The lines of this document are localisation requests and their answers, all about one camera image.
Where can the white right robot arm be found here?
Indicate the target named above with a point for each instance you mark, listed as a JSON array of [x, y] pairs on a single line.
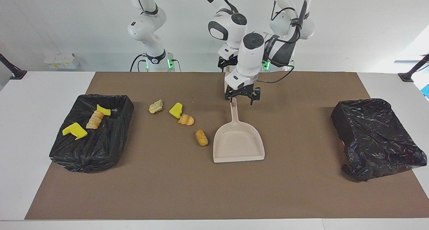
[[147, 25]]

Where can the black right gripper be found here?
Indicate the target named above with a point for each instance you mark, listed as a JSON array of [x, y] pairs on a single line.
[[228, 61]]

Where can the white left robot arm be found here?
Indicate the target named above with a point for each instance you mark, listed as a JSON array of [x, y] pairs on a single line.
[[251, 59]]

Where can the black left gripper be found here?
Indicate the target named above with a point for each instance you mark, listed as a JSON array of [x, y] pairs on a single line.
[[243, 90]]

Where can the black bag-covered bin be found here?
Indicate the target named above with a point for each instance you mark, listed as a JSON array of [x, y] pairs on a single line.
[[378, 139]]

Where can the blue object at edge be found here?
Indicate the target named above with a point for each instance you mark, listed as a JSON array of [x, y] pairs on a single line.
[[426, 91]]

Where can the small white boxes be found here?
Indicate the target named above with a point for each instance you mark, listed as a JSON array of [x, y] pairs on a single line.
[[62, 61]]

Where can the black camera stand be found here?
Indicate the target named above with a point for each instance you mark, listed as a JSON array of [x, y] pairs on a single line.
[[15, 72], [410, 74]]

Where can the brown crusty bread roll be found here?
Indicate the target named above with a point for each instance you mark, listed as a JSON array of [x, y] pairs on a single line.
[[201, 138]]

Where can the beige plastic dustpan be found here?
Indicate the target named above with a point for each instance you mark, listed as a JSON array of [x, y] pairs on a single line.
[[238, 146]]

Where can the brown table mat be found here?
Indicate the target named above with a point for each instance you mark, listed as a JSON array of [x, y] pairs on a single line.
[[167, 189]]

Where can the open black bag-lined bin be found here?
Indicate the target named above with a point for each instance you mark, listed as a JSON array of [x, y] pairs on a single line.
[[90, 146]]

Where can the thick yellow sponge chunk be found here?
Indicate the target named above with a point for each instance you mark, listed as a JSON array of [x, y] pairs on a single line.
[[176, 110]]

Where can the beige hand brush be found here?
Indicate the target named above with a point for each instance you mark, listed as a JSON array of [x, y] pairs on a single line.
[[226, 71]]

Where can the curved yellow sponge piece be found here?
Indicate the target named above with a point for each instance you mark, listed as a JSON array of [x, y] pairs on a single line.
[[104, 110]]

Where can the pale bread chunk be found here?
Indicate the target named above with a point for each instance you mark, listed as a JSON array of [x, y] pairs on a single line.
[[156, 106]]

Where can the notched yellow sponge block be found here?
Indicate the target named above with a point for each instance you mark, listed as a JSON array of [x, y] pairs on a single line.
[[75, 130]]

